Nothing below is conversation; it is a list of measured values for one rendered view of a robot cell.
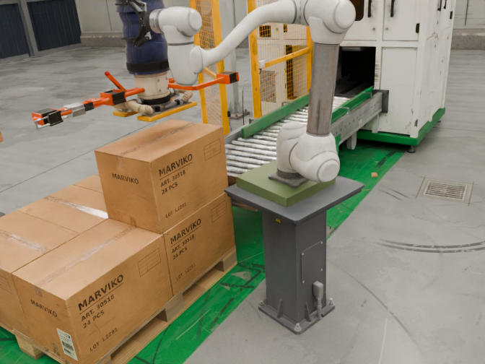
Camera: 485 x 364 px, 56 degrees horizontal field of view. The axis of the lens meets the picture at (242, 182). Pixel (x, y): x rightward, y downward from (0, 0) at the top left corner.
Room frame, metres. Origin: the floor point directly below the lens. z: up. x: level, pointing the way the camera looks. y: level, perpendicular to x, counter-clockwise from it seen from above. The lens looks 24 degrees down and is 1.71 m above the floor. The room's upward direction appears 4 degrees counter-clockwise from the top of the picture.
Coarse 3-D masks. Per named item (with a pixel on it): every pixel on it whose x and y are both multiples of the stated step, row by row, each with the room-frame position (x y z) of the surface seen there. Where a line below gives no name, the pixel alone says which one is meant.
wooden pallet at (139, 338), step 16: (224, 256) 2.43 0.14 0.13; (208, 272) 2.43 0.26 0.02; (224, 272) 2.42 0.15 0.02; (192, 288) 2.27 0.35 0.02; (208, 288) 2.28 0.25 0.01; (176, 304) 2.05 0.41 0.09; (0, 320) 1.99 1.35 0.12; (160, 320) 2.01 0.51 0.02; (16, 336) 1.88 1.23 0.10; (128, 336) 1.77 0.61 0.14; (144, 336) 1.90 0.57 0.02; (32, 352) 1.81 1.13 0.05; (48, 352) 1.72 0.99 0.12; (112, 352) 1.68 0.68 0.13; (128, 352) 1.78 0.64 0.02
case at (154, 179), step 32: (160, 128) 2.57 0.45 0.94; (192, 128) 2.53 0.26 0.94; (96, 160) 2.27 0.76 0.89; (128, 160) 2.12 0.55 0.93; (160, 160) 2.10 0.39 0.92; (192, 160) 2.28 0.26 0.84; (224, 160) 2.51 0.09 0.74; (128, 192) 2.14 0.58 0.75; (160, 192) 2.07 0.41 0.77; (192, 192) 2.26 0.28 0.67; (128, 224) 2.17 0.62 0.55; (160, 224) 2.04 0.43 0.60
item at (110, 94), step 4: (100, 92) 2.19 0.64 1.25; (104, 92) 2.18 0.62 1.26; (108, 92) 2.23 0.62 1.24; (112, 92) 2.22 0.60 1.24; (116, 92) 2.21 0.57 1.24; (120, 92) 2.17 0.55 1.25; (124, 92) 2.19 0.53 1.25; (100, 96) 2.19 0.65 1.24; (104, 96) 2.17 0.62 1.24; (108, 96) 2.15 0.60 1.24; (112, 96) 2.15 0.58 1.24; (116, 96) 2.16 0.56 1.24; (120, 96) 2.17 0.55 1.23; (124, 96) 2.20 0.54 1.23; (112, 100) 2.14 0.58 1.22; (116, 100) 2.16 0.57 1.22; (120, 100) 2.17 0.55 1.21; (124, 100) 2.19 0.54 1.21; (104, 104) 2.18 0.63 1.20; (108, 104) 2.16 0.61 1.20; (112, 104) 2.14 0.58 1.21; (116, 104) 2.15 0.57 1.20
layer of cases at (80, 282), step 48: (96, 192) 2.63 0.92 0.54; (0, 240) 2.10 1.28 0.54; (48, 240) 2.06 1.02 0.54; (96, 240) 2.03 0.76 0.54; (144, 240) 1.99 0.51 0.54; (192, 240) 2.21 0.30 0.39; (0, 288) 1.88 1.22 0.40; (48, 288) 1.65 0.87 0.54; (96, 288) 1.68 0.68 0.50; (144, 288) 1.90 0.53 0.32; (48, 336) 1.69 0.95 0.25; (96, 336) 1.64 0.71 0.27
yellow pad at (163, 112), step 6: (180, 102) 2.43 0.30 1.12; (192, 102) 2.43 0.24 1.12; (156, 108) 2.26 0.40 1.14; (162, 108) 2.32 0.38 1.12; (168, 108) 2.31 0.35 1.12; (174, 108) 2.32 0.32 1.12; (180, 108) 2.33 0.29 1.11; (186, 108) 2.36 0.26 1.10; (144, 114) 2.23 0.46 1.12; (156, 114) 2.22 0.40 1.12; (162, 114) 2.24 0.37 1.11; (168, 114) 2.26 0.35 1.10; (144, 120) 2.19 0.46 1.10; (150, 120) 2.17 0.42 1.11
